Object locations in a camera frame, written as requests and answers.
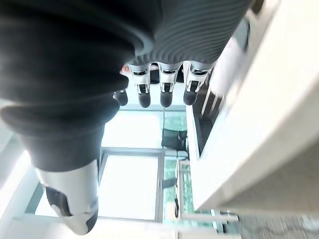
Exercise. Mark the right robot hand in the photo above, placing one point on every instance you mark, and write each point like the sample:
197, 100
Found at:
74, 62

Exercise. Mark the black office chair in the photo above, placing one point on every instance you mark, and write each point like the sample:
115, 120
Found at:
170, 139

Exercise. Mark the grey framed glass door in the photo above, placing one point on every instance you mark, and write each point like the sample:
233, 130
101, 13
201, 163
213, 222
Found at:
129, 184

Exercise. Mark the dark slatted panel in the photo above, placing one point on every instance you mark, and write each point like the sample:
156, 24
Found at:
210, 112

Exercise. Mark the grey framed glass panel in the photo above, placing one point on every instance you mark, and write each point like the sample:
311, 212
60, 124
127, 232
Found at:
185, 189

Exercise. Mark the white cabinet body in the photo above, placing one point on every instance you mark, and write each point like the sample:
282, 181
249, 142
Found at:
269, 119

